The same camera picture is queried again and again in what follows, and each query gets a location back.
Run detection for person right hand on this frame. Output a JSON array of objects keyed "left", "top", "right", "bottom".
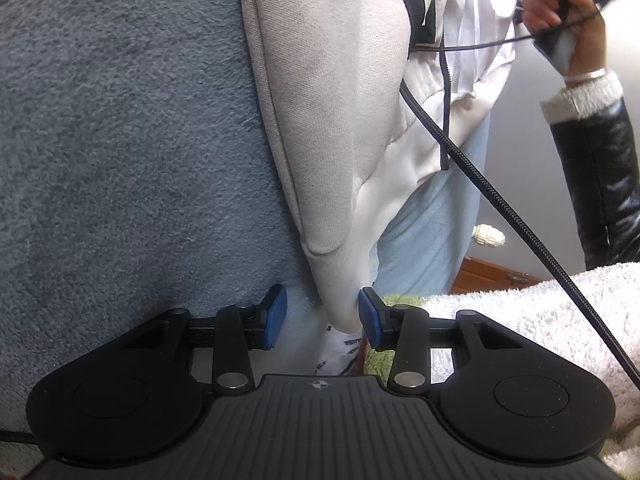
[{"left": 522, "top": 0, "right": 606, "bottom": 87}]

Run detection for cream bed post knob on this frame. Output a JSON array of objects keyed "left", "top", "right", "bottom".
[{"left": 472, "top": 223, "right": 506, "bottom": 248}]

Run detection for beige zip hoodie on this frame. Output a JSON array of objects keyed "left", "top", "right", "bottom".
[{"left": 241, "top": 0, "right": 516, "bottom": 333}]

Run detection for grey-blue bed blanket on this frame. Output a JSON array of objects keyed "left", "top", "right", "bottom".
[{"left": 0, "top": 0, "right": 492, "bottom": 476}]

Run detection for black cable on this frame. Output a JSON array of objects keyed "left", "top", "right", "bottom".
[{"left": 398, "top": 6, "right": 640, "bottom": 394}]

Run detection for wooden drawer cabinet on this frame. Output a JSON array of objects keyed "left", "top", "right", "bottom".
[{"left": 449, "top": 257, "right": 540, "bottom": 295}]

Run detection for black leather sleeve forearm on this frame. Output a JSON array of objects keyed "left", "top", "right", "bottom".
[{"left": 541, "top": 70, "right": 639, "bottom": 270}]

